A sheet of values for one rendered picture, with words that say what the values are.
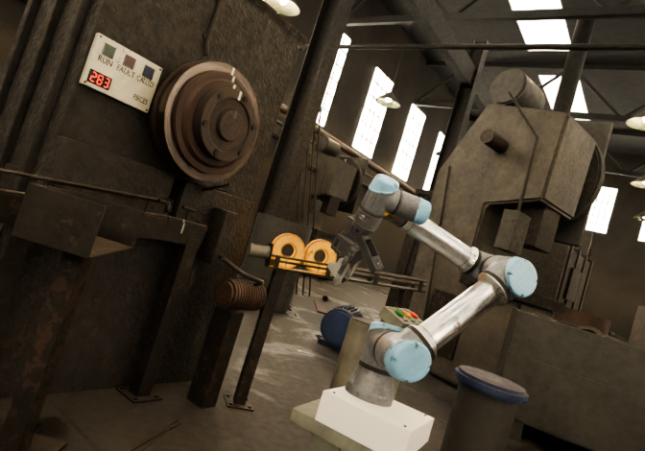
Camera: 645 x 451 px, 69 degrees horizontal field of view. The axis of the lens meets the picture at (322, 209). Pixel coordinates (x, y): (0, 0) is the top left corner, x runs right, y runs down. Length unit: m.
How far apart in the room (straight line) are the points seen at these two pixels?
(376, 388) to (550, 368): 1.86
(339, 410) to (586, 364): 2.06
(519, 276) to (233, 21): 1.53
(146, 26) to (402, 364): 1.45
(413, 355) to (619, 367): 2.06
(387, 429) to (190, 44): 1.56
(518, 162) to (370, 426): 3.03
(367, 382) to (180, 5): 1.52
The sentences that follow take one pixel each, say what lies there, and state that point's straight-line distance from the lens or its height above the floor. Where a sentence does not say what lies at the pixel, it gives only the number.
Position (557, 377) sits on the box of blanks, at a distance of 3.24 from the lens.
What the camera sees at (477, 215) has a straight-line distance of 4.12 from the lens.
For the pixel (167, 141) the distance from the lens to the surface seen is 1.82.
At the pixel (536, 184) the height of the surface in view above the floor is 1.68.
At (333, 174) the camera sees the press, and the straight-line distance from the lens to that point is 9.75.
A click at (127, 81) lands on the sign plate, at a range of 1.88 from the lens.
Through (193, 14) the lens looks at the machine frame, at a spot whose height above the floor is 1.50.
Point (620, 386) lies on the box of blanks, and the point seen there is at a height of 0.51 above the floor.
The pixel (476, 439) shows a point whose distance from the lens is 2.30.
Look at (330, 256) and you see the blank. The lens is 2.20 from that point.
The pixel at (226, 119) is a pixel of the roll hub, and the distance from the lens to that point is 1.86.
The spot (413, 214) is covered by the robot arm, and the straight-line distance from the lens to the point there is 1.37.
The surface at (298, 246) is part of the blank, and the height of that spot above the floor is 0.74.
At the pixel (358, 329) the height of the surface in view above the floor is 0.49.
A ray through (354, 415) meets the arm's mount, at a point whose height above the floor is 0.36.
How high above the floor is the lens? 0.80
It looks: 4 degrees up
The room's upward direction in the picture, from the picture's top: 17 degrees clockwise
